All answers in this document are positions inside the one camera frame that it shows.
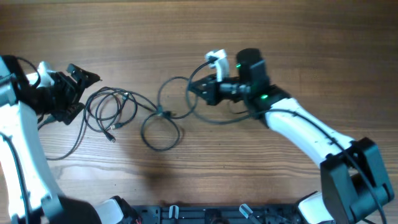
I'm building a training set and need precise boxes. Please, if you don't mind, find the black usb cable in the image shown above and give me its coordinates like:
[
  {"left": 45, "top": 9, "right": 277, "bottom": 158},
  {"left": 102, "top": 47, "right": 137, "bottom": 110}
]
[
  {"left": 37, "top": 86, "right": 139, "bottom": 161},
  {"left": 93, "top": 76, "right": 200, "bottom": 152}
]

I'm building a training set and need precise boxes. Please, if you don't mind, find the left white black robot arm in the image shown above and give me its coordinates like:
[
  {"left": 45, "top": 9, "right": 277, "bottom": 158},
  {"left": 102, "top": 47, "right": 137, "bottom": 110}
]
[{"left": 1, "top": 55, "right": 124, "bottom": 223}]

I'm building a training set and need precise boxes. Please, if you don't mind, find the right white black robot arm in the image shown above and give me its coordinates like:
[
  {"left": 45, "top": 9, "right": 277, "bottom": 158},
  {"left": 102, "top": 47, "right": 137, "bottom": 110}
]
[{"left": 186, "top": 48, "right": 394, "bottom": 223}]

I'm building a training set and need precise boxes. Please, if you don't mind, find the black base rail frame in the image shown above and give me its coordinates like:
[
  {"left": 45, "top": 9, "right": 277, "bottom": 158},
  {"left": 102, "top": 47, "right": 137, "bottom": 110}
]
[{"left": 113, "top": 196, "right": 306, "bottom": 224}]

